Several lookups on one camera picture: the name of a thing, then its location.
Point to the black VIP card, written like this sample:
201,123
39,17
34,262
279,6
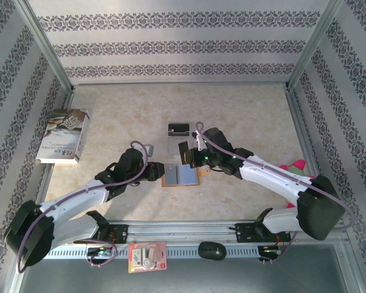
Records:
183,151

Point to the orange leather card holder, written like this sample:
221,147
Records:
187,175

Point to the clear acrylic card stand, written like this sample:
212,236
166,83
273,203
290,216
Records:
174,146

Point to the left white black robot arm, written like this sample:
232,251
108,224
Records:
76,196

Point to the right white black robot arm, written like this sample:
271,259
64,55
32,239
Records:
271,177

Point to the white printed book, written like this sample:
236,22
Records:
61,134

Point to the pink green plush toy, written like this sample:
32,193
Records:
297,166

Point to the red flash drive package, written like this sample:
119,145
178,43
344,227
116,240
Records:
147,256

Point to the small electronics board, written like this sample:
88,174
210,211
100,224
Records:
100,252
270,251

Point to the black computer mouse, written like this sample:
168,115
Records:
212,251

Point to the grey metal shelf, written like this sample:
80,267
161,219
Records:
231,277

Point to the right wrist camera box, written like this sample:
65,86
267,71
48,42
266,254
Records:
197,142

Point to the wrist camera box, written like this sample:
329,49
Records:
149,150
197,142

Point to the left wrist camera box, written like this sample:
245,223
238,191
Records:
149,150

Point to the aluminium mounting rail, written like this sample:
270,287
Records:
177,229

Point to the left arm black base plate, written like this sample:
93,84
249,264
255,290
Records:
122,233

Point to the aluminium wall rail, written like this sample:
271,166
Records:
183,83

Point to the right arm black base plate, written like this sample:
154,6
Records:
247,233

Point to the aluminium side rail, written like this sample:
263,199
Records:
297,113
68,102

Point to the aluminium frame post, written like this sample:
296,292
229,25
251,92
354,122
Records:
44,42
314,42

